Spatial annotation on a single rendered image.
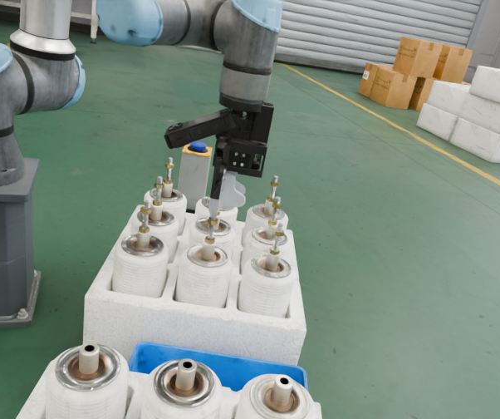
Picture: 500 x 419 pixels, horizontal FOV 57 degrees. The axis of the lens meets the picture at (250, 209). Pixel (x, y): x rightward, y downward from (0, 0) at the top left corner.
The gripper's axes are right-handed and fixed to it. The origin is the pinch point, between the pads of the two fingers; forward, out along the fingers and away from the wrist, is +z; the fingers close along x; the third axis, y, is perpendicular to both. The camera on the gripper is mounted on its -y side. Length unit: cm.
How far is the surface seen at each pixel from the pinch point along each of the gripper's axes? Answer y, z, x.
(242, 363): 9.5, 23.4, -10.8
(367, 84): 131, 23, 394
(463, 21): 291, -55, 597
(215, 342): 4.4, 21.9, -7.9
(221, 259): 3.2, 8.9, -1.2
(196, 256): -1.3, 9.0, -1.1
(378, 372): 42, 34, 4
